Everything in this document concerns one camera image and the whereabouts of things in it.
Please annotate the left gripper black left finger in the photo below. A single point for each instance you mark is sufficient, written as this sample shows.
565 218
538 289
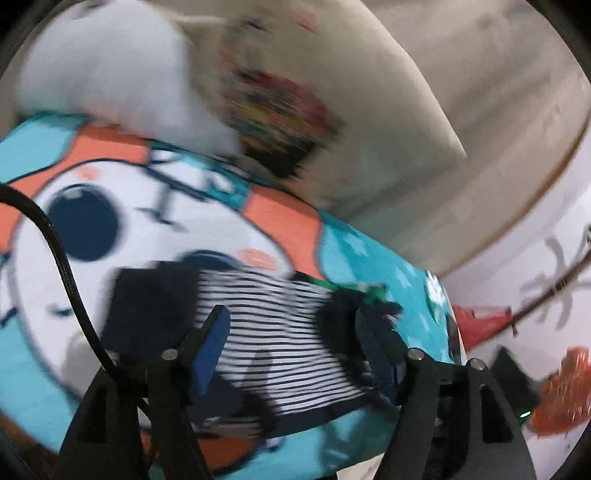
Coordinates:
103 440

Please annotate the red bag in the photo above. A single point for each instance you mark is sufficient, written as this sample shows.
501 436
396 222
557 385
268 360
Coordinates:
478 324

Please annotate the beige curtain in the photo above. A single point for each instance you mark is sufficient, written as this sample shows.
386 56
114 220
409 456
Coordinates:
517 99

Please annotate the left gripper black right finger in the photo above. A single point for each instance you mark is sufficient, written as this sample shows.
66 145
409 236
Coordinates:
454 420

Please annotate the striped navy toddler pants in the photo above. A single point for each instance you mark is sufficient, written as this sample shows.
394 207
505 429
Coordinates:
291 361

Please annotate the beige floral print pillow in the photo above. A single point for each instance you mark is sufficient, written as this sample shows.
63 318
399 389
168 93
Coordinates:
321 96

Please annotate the white snowflake hair clip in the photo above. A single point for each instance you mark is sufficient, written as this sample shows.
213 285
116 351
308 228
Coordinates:
436 298

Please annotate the black smartphone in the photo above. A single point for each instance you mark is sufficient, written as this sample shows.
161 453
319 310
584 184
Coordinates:
454 341

